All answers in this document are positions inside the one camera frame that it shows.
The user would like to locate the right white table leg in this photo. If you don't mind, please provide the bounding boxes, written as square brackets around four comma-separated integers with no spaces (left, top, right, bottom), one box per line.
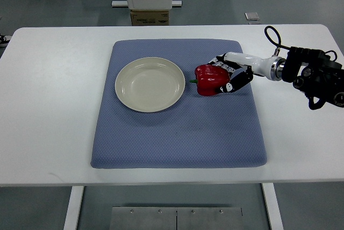
[261,183,284,230]

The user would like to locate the white table leg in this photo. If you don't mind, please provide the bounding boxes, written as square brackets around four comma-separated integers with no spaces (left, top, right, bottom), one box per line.
[261,183,284,230]
[63,186,84,230]

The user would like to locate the red bell pepper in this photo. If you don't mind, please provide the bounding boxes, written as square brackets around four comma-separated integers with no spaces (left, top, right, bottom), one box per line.
[189,64,230,96]

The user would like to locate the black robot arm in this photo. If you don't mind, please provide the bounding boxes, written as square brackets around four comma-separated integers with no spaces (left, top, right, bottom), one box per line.
[264,26,343,110]

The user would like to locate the cream round plate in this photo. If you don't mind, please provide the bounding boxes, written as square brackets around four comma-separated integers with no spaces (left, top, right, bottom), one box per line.
[114,57,185,113]

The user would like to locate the left white table leg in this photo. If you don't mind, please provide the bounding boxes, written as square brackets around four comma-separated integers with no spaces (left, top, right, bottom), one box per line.
[63,186,84,230]

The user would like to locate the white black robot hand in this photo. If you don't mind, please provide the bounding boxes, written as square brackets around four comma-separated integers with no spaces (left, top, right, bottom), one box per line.
[208,52,286,94]

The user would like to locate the cardboard box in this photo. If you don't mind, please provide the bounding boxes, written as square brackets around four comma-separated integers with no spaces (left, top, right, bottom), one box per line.
[130,10,169,26]

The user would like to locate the blue fabric mat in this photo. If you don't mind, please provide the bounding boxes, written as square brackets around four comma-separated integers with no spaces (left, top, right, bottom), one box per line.
[91,39,267,169]

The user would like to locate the black white shoe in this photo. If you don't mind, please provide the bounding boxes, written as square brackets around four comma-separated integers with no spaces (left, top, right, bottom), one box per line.
[0,34,12,48]

